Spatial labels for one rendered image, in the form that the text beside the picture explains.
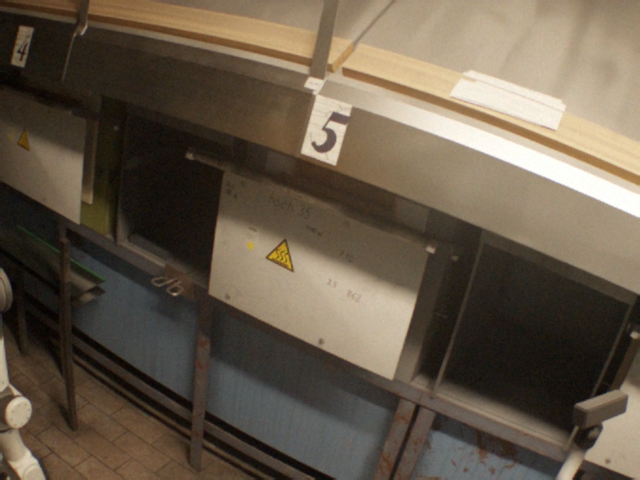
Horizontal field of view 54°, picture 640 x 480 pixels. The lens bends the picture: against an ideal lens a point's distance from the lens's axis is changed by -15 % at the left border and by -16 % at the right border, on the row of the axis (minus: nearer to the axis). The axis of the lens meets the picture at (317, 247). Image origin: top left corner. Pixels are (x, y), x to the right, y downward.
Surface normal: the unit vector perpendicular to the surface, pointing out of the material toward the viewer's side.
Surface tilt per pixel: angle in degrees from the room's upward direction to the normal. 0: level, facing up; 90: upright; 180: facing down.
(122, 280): 90
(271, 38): 33
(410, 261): 90
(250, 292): 90
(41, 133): 90
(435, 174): 80
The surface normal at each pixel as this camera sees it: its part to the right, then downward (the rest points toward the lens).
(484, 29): -0.13, -0.58
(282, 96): -0.46, 0.14
